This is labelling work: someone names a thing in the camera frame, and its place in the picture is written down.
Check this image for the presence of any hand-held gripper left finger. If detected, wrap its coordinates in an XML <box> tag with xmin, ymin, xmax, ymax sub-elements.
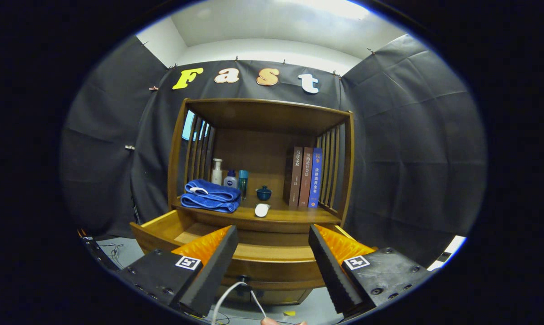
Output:
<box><xmin>118</xmin><ymin>225</ymin><xmax>239</xmax><ymax>318</ymax></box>

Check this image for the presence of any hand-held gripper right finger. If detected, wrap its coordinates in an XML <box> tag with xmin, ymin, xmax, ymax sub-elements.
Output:
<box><xmin>308</xmin><ymin>224</ymin><xmax>436</xmax><ymax>316</ymax></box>

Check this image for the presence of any wooden drawer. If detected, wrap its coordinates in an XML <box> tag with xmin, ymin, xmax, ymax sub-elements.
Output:
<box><xmin>130</xmin><ymin>209</ymin><xmax>376</xmax><ymax>289</ymax></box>

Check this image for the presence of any wooden cabinet door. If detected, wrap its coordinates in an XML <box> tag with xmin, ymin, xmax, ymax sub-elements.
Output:
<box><xmin>253</xmin><ymin>289</ymin><xmax>313</xmax><ymax>305</ymax></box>
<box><xmin>218</xmin><ymin>285</ymin><xmax>251</xmax><ymax>303</ymax></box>

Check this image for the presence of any wooden countertop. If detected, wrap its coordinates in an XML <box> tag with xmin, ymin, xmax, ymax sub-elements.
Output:
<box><xmin>172</xmin><ymin>195</ymin><xmax>342</xmax><ymax>226</ymax></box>

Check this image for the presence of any wooden cabinet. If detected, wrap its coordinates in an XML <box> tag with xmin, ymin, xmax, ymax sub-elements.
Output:
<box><xmin>167</xmin><ymin>97</ymin><xmax>355</xmax><ymax>305</ymax></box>

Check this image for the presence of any blue folded towel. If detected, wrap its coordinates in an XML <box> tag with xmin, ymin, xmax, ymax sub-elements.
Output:
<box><xmin>181</xmin><ymin>179</ymin><xmax>242</xmax><ymax>214</ymax></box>

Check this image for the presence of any blue book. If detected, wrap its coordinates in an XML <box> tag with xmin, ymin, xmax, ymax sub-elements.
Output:
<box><xmin>308</xmin><ymin>148</ymin><xmax>323</xmax><ymax>209</ymax></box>

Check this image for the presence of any reddish brown book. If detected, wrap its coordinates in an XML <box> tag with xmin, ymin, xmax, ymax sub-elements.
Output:
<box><xmin>298</xmin><ymin>147</ymin><xmax>313</xmax><ymax>208</ymax></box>

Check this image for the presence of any dark brown book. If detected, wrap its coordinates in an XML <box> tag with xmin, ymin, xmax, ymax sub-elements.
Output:
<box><xmin>284</xmin><ymin>146</ymin><xmax>303</xmax><ymax>207</ymax></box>

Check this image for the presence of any black backdrop cloth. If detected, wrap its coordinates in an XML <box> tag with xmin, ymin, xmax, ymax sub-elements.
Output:
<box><xmin>60</xmin><ymin>34</ymin><xmax>487</xmax><ymax>267</ymax></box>

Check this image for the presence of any white cord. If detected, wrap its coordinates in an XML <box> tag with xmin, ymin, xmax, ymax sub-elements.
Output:
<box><xmin>211</xmin><ymin>281</ymin><xmax>268</xmax><ymax>325</ymax></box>

